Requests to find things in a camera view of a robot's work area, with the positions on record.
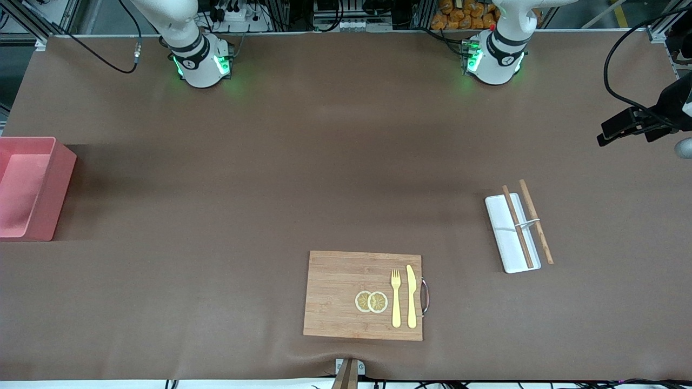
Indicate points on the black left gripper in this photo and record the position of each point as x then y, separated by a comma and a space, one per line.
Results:
666, 106

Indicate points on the brown wooden chopstick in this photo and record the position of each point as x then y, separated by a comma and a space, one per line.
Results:
520, 232
540, 232

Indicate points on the white rectangular tray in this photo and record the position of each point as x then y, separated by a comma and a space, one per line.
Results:
505, 243

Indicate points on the orange snack packs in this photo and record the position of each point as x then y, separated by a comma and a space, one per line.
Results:
459, 13

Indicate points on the yellow knife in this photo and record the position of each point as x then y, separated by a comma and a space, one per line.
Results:
411, 297

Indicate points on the yellow fork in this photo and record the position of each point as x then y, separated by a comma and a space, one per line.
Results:
396, 305

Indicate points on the black electronics rack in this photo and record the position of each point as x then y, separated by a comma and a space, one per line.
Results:
351, 8

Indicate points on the lemon slice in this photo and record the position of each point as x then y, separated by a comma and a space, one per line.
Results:
360, 301
379, 302

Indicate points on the brown table mat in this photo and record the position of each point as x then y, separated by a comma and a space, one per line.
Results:
324, 162

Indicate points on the bamboo cutting board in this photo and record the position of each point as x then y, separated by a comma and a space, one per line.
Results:
335, 297

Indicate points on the white power strip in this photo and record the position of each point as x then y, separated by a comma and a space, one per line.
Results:
238, 16

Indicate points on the pink plastic bin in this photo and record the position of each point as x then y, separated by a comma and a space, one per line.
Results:
32, 189

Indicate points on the aluminium frame post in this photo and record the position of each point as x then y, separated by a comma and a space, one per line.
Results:
27, 19
667, 24

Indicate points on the metal table clamp bracket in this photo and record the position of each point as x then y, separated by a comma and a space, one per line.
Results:
350, 373

